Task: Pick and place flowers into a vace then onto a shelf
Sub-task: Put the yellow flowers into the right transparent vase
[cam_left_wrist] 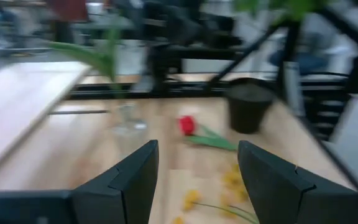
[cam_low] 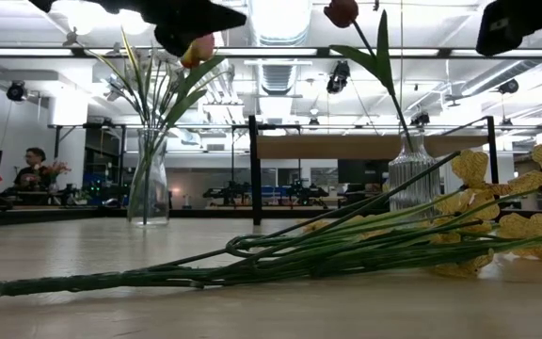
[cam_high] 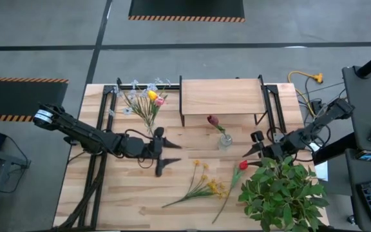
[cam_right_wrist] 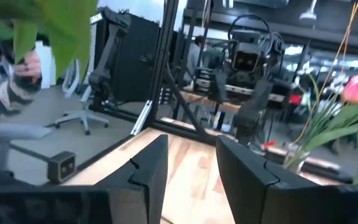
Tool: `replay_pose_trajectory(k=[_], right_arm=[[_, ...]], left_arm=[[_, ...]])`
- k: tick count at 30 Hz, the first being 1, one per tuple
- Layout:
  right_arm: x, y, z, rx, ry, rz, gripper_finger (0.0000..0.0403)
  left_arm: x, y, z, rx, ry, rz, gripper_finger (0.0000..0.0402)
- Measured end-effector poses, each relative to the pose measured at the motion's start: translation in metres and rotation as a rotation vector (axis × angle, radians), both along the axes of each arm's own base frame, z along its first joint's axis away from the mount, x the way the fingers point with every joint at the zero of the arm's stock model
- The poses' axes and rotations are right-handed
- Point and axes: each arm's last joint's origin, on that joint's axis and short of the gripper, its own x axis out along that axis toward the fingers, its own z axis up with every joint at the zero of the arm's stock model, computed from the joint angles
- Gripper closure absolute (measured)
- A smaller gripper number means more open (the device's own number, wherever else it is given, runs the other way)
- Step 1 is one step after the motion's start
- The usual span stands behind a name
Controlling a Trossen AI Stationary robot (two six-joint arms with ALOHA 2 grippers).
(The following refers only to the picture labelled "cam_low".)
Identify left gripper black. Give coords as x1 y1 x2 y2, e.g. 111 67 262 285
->
87 0 248 57

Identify pink artificial tulip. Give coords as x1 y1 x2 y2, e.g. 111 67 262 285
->
157 32 228 137

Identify dark red artificial tulip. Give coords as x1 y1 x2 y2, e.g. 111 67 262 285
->
323 0 416 154

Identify smooth clear glass vase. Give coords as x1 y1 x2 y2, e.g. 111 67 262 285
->
127 127 171 228

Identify ribbed clear glass vase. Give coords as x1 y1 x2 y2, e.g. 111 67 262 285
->
387 131 441 218

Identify yellow artificial flower bunch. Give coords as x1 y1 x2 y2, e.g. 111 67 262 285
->
0 143 542 302

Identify wooden shelf with black legs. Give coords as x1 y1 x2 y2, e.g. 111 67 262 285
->
231 115 501 227

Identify background pink flower bouquet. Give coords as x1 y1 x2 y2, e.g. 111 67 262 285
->
40 161 72 190

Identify person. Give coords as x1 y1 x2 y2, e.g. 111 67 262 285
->
12 147 54 192

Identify silver ventilation duct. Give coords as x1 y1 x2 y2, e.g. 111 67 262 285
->
247 0 314 95

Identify black overhead camera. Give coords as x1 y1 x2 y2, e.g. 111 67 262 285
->
326 59 351 94

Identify black aluminium rig frame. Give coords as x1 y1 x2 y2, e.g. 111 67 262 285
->
0 45 542 231

